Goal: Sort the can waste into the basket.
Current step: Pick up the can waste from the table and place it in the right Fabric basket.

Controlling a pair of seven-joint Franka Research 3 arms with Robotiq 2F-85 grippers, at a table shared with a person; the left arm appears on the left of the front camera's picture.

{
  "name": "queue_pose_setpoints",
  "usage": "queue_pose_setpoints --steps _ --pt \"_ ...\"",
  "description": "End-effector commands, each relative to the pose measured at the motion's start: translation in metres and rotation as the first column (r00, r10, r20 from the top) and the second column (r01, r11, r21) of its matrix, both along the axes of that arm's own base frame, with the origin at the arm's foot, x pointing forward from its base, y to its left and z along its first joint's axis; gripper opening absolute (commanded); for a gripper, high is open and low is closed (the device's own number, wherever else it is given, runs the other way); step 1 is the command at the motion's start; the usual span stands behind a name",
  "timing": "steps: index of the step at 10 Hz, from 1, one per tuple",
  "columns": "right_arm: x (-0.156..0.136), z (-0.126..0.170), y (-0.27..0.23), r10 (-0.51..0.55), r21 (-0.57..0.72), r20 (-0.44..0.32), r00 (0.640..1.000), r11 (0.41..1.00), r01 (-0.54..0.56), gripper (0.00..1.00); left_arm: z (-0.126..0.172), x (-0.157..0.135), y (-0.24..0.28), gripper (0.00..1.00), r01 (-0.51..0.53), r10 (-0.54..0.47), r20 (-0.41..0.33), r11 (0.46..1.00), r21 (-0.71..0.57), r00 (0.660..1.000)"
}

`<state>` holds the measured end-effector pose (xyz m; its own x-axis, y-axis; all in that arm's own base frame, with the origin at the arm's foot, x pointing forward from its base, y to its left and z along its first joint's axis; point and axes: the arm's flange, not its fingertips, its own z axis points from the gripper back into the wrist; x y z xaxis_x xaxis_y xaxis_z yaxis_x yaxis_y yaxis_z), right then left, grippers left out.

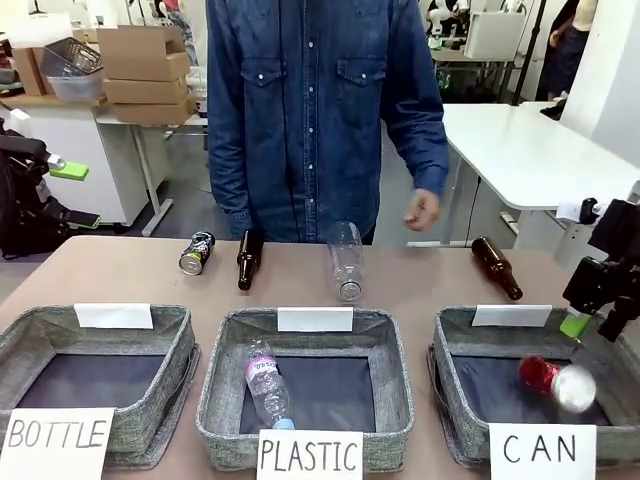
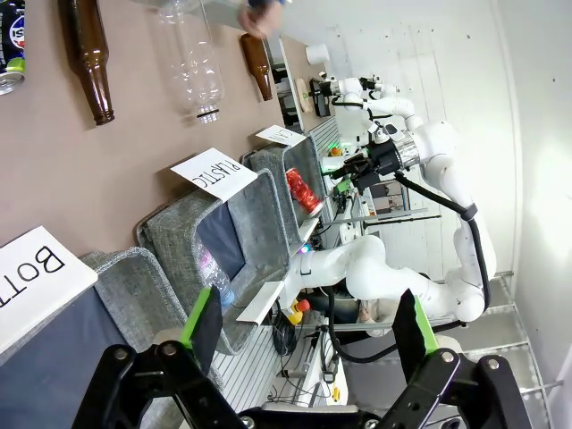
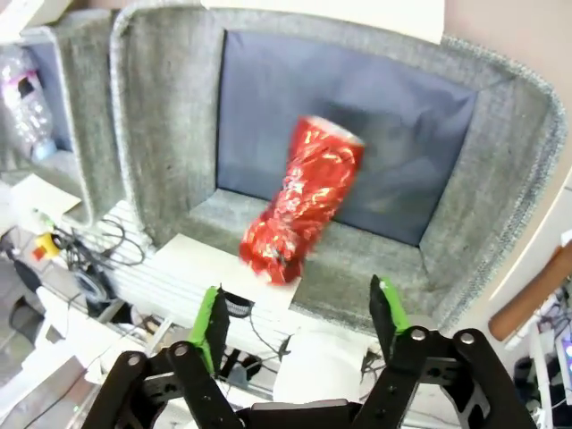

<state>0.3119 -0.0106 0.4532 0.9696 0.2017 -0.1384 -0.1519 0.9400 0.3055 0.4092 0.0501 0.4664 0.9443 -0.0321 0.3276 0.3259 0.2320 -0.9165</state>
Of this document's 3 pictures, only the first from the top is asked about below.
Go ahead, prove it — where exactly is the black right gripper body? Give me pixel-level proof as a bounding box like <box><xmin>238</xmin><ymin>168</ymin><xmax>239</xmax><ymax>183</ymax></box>
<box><xmin>562</xmin><ymin>256</ymin><xmax>640</xmax><ymax>317</ymax></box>

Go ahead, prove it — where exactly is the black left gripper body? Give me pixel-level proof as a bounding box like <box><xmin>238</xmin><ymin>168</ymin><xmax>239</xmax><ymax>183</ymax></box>
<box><xmin>0</xmin><ymin>149</ymin><xmax>57</xmax><ymax>260</ymax></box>

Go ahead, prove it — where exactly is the red drink can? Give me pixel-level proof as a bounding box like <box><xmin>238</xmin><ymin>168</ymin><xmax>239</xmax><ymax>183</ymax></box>
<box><xmin>517</xmin><ymin>354</ymin><xmax>598</xmax><ymax>414</ymax></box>

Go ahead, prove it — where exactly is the person's left forearm denim sleeve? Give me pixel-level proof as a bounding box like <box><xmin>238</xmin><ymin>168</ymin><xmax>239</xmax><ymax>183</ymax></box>
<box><xmin>394</xmin><ymin>124</ymin><xmax>450</xmax><ymax>198</ymax></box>

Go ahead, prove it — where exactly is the person's right forearm denim sleeve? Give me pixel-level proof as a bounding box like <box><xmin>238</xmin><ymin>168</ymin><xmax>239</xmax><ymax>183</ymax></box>
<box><xmin>207</xmin><ymin>149</ymin><xmax>257</xmax><ymax>242</ymax></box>

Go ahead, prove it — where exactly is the black mesh basket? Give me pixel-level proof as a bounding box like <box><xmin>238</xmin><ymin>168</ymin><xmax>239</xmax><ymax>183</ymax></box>
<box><xmin>38</xmin><ymin>38</ymin><xmax>104</xmax><ymax>79</ymax></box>

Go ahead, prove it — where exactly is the black drink can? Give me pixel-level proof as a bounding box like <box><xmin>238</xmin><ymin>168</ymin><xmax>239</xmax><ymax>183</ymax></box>
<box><xmin>179</xmin><ymin>230</ymin><xmax>217</xmax><ymax>277</ymax></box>

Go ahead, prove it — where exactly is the white paper sign CAN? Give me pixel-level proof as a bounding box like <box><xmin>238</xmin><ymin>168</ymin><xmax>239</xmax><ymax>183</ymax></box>
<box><xmin>488</xmin><ymin>422</ymin><xmax>599</xmax><ymax>480</ymax></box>

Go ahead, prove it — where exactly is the grey fabric basket can sign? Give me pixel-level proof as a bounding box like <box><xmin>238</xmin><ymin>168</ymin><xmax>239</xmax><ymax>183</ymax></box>
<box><xmin>427</xmin><ymin>305</ymin><xmax>640</xmax><ymax>470</ymax></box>

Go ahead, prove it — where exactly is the grey fabric basket bottle sign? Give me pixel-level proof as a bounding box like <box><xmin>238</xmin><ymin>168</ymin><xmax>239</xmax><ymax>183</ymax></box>
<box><xmin>0</xmin><ymin>303</ymin><xmax>197</xmax><ymax>470</ymax></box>

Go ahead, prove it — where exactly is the grey fabric basket plastic sign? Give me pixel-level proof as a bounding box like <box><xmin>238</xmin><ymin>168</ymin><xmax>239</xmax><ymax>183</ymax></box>
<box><xmin>195</xmin><ymin>306</ymin><xmax>417</xmax><ymax>474</ymax></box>

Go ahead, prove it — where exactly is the person's left hand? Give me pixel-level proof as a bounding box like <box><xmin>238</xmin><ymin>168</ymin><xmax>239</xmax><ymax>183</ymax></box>
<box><xmin>403</xmin><ymin>189</ymin><xmax>442</xmax><ymax>233</ymax></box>

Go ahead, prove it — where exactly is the white cabinet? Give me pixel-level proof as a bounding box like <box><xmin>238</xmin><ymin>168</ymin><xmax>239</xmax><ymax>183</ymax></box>
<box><xmin>46</xmin><ymin>118</ymin><xmax>152</xmax><ymax>230</ymax></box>

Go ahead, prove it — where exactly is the blank white card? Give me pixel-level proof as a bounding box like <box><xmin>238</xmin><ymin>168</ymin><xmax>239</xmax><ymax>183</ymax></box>
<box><xmin>276</xmin><ymin>306</ymin><xmax>354</xmax><ymax>334</ymax></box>
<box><xmin>471</xmin><ymin>304</ymin><xmax>554</xmax><ymax>329</ymax></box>
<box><xmin>73</xmin><ymin>302</ymin><xmax>155</xmax><ymax>331</ymax></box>

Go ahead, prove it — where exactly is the white desk with legs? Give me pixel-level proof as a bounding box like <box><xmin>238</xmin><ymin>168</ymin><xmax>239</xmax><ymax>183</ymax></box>
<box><xmin>94</xmin><ymin>105</ymin><xmax>212</xmax><ymax>238</ymax></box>

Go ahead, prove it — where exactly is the clear plastic tub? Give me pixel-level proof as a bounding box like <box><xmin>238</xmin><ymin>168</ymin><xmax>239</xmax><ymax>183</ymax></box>
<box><xmin>46</xmin><ymin>69</ymin><xmax>107</xmax><ymax>103</ymax></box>

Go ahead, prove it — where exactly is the brown glass bottle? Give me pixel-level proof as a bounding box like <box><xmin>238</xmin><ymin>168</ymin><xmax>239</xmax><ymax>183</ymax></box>
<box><xmin>470</xmin><ymin>235</ymin><xmax>525</xmax><ymax>303</ymax></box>
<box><xmin>236</xmin><ymin>228</ymin><xmax>266</xmax><ymax>293</ymax></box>

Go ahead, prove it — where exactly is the flat closed cardboard box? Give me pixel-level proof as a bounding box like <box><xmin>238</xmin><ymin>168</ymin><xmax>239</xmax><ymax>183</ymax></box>
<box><xmin>102</xmin><ymin>74</ymin><xmax>190</xmax><ymax>107</ymax></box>
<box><xmin>111</xmin><ymin>96</ymin><xmax>199</xmax><ymax>126</ymax></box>

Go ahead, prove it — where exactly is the small cardboard box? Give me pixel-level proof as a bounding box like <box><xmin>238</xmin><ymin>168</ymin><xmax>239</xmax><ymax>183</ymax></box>
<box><xmin>11</xmin><ymin>45</ymin><xmax>57</xmax><ymax>97</ymax></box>

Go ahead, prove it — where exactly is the large open cardboard box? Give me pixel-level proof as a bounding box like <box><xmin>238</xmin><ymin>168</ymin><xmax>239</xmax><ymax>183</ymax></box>
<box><xmin>95</xmin><ymin>24</ymin><xmax>192</xmax><ymax>82</ymax></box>

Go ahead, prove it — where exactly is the large white table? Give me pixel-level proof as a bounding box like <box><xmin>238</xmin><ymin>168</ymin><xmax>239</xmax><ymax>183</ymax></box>
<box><xmin>405</xmin><ymin>101</ymin><xmax>640</xmax><ymax>250</ymax></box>

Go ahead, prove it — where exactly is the black item on white table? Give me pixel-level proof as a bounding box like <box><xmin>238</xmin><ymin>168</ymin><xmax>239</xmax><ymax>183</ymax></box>
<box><xmin>539</xmin><ymin>96</ymin><xmax>569</xmax><ymax>122</ymax></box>

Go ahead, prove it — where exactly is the white paper sign BOTTLE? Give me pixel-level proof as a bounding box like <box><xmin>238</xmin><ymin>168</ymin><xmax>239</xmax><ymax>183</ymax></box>
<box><xmin>0</xmin><ymin>406</ymin><xmax>118</xmax><ymax>480</ymax></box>

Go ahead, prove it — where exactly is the background person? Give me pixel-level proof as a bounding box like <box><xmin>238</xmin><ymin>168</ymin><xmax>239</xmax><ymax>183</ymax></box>
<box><xmin>536</xmin><ymin>0</ymin><xmax>602</xmax><ymax>102</ymax></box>

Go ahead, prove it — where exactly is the clear empty plastic bottle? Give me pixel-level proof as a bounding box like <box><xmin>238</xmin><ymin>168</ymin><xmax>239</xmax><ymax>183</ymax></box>
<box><xmin>326</xmin><ymin>220</ymin><xmax>365</xmax><ymax>304</ymax></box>

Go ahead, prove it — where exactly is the black tripod pole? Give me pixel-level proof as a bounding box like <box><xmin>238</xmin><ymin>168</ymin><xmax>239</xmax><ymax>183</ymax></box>
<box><xmin>516</xmin><ymin>0</ymin><xmax>549</xmax><ymax>104</ymax></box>

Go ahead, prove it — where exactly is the person's denim shirt torso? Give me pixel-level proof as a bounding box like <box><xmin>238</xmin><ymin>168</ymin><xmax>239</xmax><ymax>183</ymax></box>
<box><xmin>205</xmin><ymin>0</ymin><xmax>450</xmax><ymax>247</ymax></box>

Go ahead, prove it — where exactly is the plastic bottle with blue cap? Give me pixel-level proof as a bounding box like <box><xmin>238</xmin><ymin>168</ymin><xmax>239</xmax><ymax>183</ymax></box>
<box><xmin>243</xmin><ymin>337</ymin><xmax>297</xmax><ymax>432</ymax></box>

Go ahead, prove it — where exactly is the white box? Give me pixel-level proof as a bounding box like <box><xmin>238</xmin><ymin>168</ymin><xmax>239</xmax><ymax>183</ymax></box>
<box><xmin>464</xmin><ymin>10</ymin><xmax>539</xmax><ymax>61</ymax></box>

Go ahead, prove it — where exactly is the white paper sign PLASTIC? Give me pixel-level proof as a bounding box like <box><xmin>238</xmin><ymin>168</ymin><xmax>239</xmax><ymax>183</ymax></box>
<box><xmin>256</xmin><ymin>427</ymin><xmax>365</xmax><ymax>480</ymax></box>

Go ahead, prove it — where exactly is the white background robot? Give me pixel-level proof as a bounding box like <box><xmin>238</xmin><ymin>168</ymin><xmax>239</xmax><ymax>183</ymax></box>
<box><xmin>425</xmin><ymin>0</ymin><xmax>472</xmax><ymax>52</ymax></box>

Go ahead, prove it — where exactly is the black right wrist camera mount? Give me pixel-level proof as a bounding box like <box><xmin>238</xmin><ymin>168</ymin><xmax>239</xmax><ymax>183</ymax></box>
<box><xmin>586</xmin><ymin>198</ymin><xmax>640</xmax><ymax>262</ymax></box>

